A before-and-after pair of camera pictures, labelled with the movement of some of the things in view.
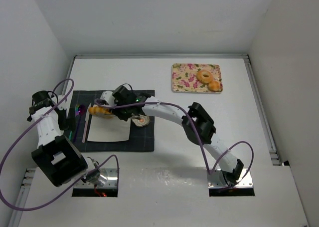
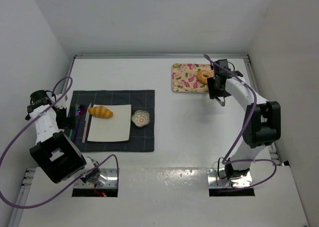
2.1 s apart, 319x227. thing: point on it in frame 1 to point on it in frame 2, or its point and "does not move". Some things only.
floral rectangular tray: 184,77 does not move
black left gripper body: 63,118 does not move
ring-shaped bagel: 204,76 does not move
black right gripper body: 118,111 to 217,92
